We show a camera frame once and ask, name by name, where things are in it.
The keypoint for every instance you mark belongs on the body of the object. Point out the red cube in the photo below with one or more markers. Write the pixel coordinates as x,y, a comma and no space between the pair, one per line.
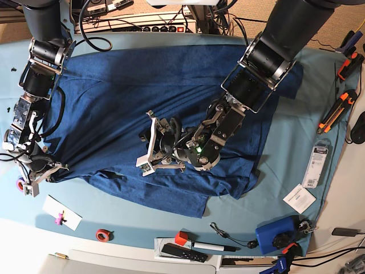
181,238

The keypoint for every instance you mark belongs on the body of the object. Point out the red tape roll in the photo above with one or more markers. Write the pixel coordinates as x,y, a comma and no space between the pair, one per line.
104,235

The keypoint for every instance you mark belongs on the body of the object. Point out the black computer mouse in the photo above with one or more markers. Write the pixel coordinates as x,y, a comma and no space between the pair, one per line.
358,131

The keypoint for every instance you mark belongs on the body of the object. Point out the white paper card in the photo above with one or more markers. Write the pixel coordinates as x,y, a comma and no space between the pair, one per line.
52,207

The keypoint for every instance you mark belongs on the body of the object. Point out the orange black clamp upper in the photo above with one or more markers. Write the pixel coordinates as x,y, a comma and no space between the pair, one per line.
349,66

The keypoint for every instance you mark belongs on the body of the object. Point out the purple tape roll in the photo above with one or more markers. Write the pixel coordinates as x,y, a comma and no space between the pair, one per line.
19,183

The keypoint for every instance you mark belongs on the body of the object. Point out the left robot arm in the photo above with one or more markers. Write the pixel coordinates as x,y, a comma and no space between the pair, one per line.
267,60

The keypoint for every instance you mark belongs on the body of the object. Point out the metal carabiner clip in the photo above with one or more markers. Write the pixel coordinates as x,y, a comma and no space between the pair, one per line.
306,227

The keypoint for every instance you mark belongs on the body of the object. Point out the brass small pin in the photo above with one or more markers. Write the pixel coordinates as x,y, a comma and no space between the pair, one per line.
60,255

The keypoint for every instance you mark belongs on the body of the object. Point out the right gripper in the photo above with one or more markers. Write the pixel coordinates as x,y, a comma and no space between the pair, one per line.
36,168

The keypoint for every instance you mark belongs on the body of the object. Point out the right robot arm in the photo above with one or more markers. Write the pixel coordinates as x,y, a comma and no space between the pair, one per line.
39,110

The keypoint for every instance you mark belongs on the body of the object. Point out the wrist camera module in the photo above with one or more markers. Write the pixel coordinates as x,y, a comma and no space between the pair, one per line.
145,165
31,189

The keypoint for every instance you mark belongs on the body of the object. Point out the blue spring clamp upper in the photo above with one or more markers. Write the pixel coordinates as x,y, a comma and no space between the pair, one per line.
349,42

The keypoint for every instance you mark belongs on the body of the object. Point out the white leaflet card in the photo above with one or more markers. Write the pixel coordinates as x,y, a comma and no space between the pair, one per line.
299,199

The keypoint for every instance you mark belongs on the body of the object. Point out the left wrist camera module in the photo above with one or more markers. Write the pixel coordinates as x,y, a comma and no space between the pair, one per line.
145,165

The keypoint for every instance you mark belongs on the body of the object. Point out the black small device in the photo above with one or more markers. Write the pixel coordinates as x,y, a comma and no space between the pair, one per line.
345,232

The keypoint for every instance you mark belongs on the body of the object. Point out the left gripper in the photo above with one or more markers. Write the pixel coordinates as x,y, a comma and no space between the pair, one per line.
167,134

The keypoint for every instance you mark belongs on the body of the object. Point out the orange black utility knife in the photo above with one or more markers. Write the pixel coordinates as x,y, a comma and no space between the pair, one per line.
338,109

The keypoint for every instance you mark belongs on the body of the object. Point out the blue t-shirt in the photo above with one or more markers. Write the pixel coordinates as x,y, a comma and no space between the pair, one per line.
107,98

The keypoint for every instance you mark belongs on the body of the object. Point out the packaged blade box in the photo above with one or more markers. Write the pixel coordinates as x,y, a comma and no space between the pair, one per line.
316,164

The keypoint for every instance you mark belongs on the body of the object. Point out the blue orange clamp lower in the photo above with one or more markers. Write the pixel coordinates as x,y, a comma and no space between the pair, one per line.
284,262

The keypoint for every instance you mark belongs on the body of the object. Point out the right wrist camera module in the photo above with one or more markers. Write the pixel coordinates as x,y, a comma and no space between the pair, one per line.
31,189

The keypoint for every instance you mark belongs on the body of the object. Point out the black remote control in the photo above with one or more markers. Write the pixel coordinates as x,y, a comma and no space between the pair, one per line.
184,253

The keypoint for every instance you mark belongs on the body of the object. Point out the pink small clip toy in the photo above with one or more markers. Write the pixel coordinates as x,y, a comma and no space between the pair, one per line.
60,219

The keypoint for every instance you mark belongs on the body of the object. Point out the blue box with knob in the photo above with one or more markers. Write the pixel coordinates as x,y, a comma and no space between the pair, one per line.
278,234

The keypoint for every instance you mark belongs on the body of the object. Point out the light blue table cloth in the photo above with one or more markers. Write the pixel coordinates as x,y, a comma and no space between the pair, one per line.
285,155

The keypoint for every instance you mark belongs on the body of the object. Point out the white black marker pen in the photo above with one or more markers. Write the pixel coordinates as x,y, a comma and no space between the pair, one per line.
213,247

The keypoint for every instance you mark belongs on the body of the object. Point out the white power strip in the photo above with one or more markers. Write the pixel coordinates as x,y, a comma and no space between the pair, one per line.
177,20

